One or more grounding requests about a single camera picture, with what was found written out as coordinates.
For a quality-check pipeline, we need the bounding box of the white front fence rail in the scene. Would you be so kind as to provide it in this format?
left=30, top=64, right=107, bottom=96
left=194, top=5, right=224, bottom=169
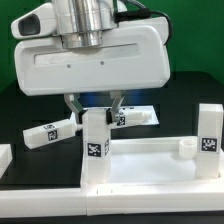
left=0, top=183, right=224, bottom=218

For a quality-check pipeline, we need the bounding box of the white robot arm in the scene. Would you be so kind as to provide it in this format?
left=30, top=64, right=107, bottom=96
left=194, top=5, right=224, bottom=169
left=11, top=0, right=172, bottom=123

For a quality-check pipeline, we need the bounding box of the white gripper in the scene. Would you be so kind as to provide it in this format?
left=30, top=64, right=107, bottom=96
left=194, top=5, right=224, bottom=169
left=11, top=3, right=171, bottom=124

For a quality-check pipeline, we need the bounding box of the white desk top tray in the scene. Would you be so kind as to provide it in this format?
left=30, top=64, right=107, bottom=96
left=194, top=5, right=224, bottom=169
left=80, top=136, right=224, bottom=185

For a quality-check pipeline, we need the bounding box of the white marker sheet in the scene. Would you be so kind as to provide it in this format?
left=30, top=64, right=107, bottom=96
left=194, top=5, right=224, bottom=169
left=119, top=106, right=159, bottom=125

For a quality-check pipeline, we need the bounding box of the white left fence block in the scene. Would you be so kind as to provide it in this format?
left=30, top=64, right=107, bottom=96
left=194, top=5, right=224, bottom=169
left=0, top=144, right=12, bottom=178

